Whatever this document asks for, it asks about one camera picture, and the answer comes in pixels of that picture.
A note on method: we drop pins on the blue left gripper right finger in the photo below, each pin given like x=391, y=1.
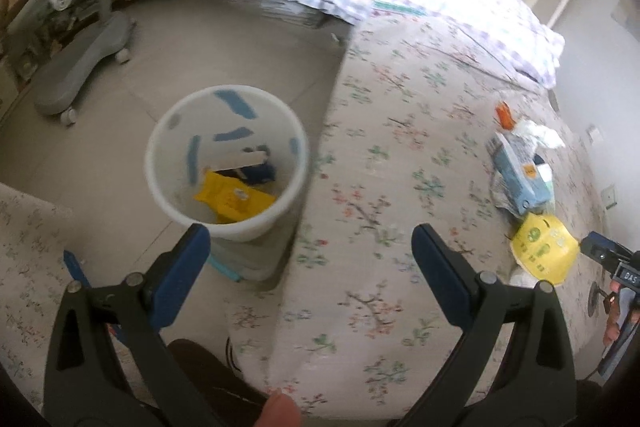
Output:
x=449, y=275

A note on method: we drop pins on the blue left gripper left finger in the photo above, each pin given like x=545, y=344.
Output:
x=173, y=274

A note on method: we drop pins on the yellow snack bag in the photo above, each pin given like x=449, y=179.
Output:
x=544, y=248

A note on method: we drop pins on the blue almond biscuit box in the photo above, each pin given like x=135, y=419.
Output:
x=252, y=167

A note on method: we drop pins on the white tissue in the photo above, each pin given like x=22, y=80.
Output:
x=537, y=135

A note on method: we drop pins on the orange wrapper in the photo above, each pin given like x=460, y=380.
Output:
x=505, y=117

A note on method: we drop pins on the white plastic trash bin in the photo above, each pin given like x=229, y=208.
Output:
x=205, y=127

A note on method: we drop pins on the person's right hand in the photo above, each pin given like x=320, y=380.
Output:
x=612, y=329

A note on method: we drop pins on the person's left hand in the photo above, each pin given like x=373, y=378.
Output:
x=280, y=410

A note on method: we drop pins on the yellow packet in bin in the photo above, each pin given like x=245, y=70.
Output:
x=231, y=199

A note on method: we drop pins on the grey study chair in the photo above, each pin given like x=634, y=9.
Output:
x=53, y=46

